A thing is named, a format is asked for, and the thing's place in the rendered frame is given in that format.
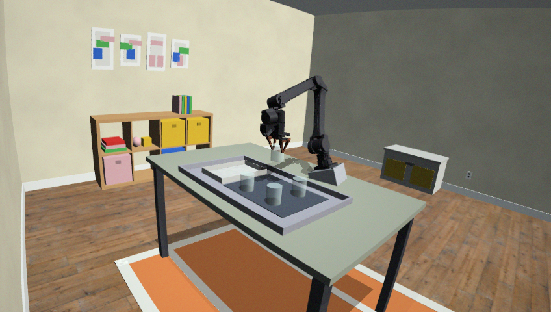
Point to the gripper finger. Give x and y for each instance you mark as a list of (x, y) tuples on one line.
[(281, 144), (269, 141)]

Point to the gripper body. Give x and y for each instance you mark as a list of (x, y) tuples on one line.
[(281, 136)]

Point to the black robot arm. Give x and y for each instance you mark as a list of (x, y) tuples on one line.
[(316, 145)]

